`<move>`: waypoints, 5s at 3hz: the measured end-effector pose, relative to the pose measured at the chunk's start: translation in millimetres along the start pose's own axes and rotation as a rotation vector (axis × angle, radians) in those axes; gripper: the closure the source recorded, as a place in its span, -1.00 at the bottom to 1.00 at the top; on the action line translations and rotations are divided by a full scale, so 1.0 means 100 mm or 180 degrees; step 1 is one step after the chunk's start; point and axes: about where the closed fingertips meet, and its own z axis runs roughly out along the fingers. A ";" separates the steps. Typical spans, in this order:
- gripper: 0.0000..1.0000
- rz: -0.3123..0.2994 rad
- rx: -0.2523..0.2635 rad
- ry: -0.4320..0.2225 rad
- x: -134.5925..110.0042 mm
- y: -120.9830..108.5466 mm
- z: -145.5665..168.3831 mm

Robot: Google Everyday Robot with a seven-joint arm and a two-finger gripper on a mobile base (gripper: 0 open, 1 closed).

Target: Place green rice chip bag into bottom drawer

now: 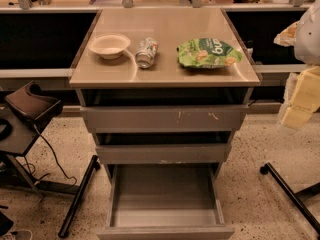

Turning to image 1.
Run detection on grey drawer cabinet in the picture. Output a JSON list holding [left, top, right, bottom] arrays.
[[68, 7, 263, 240]]

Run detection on top grey drawer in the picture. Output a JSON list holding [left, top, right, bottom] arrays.
[[81, 105, 248, 133]]

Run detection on crushed aluminium soda can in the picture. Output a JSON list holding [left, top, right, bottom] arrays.
[[135, 37, 158, 69]]

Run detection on black side stand table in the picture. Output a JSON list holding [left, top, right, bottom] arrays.
[[0, 107, 78, 195]]

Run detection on green rice chip bag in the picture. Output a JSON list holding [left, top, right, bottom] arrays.
[[177, 38, 242, 69]]

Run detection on black right base leg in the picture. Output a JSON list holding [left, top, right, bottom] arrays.
[[260, 163, 320, 240]]

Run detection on black left base leg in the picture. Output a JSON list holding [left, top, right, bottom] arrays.
[[58, 155, 100, 239]]

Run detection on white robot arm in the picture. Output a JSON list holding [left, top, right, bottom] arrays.
[[274, 0, 320, 131]]

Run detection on dark brown cradle holder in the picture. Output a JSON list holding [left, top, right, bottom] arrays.
[[4, 81, 63, 128]]

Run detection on white paper bowl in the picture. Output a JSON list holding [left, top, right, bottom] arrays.
[[89, 34, 131, 59]]

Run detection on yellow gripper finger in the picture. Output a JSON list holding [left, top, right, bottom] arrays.
[[274, 22, 297, 47], [280, 66, 320, 129]]

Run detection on open bottom grey drawer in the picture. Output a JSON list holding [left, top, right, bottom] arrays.
[[97, 164, 234, 240]]

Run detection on black base leg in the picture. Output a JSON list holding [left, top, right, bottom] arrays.
[[58, 155, 100, 239], [260, 163, 320, 240]]

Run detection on black cable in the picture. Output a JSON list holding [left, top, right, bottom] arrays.
[[19, 123, 78, 187]]

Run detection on middle grey drawer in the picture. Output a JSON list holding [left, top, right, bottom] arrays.
[[96, 144, 231, 164]]

